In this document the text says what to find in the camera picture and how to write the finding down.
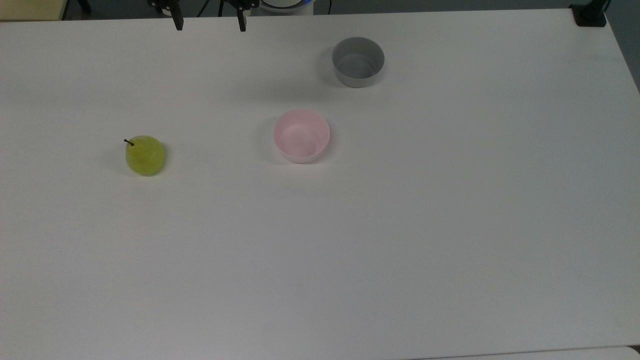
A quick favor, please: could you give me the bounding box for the green pear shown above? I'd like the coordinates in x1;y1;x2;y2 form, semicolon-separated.
123;135;166;177

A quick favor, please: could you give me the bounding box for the pink plastic bowl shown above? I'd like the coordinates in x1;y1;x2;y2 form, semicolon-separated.
272;109;331;164

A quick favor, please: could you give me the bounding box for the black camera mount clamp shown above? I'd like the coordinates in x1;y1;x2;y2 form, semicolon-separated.
569;0;609;28

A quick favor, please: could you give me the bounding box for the beige board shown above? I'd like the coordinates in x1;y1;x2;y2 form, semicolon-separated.
0;0;69;22

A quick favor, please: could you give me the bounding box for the grey plastic bowl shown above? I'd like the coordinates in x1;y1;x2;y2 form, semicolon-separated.
331;36;386;89

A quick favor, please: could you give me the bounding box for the black Franka gripper body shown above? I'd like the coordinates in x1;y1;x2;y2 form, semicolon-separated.
148;0;261;13

